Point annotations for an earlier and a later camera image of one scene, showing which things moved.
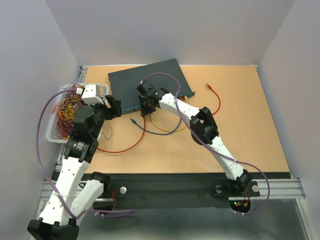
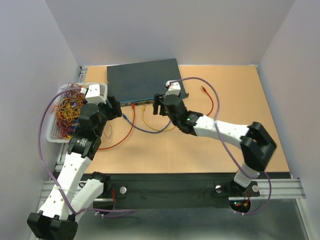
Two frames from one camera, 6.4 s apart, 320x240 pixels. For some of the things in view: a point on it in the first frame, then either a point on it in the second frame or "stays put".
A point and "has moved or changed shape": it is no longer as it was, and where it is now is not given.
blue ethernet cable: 135,122 → 148,131
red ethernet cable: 218,96 has moved or changed shape
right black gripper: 145,110 → 159,100
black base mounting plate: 166,188 stays put
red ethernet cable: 129,148 → 131,129
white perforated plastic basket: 104,87 stays put
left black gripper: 113,112 stays put
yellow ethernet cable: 187,100 has moved or changed shape
